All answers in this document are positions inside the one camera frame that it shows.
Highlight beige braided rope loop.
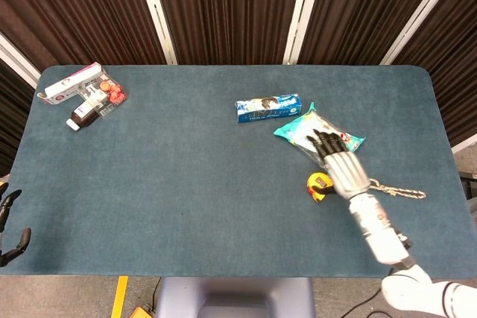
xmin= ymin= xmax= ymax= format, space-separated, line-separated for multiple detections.
xmin=368 ymin=179 xmax=427 ymax=200

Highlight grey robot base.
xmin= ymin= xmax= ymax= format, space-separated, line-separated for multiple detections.
xmin=156 ymin=276 xmax=317 ymax=318

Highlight white and pink carton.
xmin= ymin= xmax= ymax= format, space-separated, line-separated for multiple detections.
xmin=36 ymin=62 xmax=107 ymax=105

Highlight black stand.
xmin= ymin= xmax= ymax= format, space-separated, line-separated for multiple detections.
xmin=458 ymin=171 xmax=477 ymax=200

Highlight clear blister pack orange pieces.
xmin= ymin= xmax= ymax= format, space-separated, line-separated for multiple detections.
xmin=76 ymin=74 xmax=128 ymax=118

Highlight black and white left hand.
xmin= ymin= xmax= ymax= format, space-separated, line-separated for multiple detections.
xmin=0 ymin=189 xmax=33 ymax=267

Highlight blue felt table cover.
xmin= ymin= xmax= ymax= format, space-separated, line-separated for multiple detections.
xmin=7 ymin=64 xmax=469 ymax=279

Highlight black floor cable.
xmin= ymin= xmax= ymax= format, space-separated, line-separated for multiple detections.
xmin=150 ymin=276 xmax=162 ymax=310
xmin=357 ymin=269 xmax=394 ymax=318

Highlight teal snack bag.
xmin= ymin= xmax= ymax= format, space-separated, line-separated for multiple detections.
xmin=273 ymin=101 xmax=366 ymax=181

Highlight brown medicine bottle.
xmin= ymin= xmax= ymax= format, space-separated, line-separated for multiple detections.
xmin=66 ymin=100 xmax=101 ymax=132

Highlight black and silver right hand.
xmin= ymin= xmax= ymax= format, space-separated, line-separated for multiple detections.
xmin=306 ymin=129 xmax=370 ymax=200

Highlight blue cookie package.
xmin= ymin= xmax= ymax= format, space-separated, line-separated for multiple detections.
xmin=235 ymin=93 xmax=303 ymax=124

